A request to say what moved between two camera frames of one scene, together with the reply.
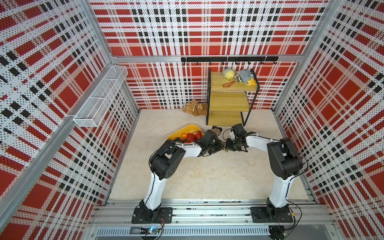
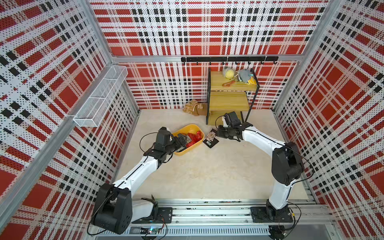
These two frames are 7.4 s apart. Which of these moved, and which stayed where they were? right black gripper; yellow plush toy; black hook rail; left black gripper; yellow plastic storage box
Moved: right black gripper; left black gripper
Stayed: black hook rail; yellow plush toy; yellow plastic storage box
